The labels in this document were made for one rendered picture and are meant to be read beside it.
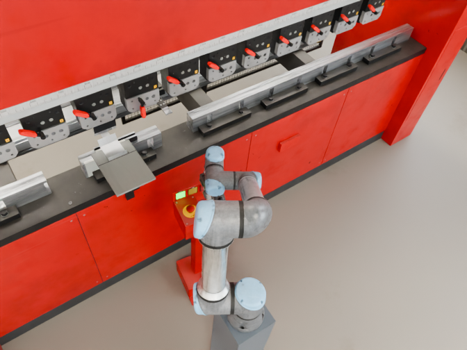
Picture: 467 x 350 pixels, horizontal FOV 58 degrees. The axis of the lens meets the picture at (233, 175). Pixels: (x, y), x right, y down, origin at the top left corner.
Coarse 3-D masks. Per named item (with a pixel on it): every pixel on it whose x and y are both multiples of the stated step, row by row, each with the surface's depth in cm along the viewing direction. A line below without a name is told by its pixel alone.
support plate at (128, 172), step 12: (132, 144) 192; (96, 156) 187; (132, 156) 188; (108, 168) 183; (120, 168) 184; (132, 168) 184; (144, 168) 185; (108, 180) 179; (120, 180) 180; (132, 180) 180; (144, 180) 181; (120, 192) 176
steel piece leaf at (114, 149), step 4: (116, 140) 193; (108, 144) 191; (112, 144) 191; (116, 144) 191; (120, 144) 192; (104, 148) 190; (108, 148) 190; (112, 148) 190; (116, 148) 190; (120, 148) 190; (104, 152) 188; (108, 152) 188; (112, 152) 188; (116, 152) 189; (120, 152) 186; (124, 152) 188; (108, 156) 187; (112, 156) 185; (116, 156) 186
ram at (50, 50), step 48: (0, 0) 121; (48, 0) 128; (96, 0) 137; (144, 0) 147; (192, 0) 159; (240, 0) 173; (288, 0) 189; (0, 48) 130; (48, 48) 139; (96, 48) 149; (144, 48) 161; (0, 96) 141
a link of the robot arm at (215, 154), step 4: (208, 148) 169; (212, 148) 169; (216, 148) 169; (220, 148) 169; (208, 152) 167; (212, 152) 168; (216, 152) 168; (220, 152) 168; (208, 156) 167; (212, 156) 166; (216, 156) 167; (220, 156) 167; (208, 160) 168; (212, 160) 167; (216, 160) 167; (220, 160) 168; (208, 164) 168; (220, 164) 168
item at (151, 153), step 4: (148, 148) 204; (140, 152) 202; (148, 152) 203; (152, 152) 203; (144, 156) 201; (148, 156) 201; (152, 156) 202; (144, 160) 201; (148, 160) 203; (92, 172) 193; (96, 172) 193; (100, 172) 193; (96, 176) 192; (100, 176) 192; (96, 180) 193; (100, 180) 192; (104, 180) 194
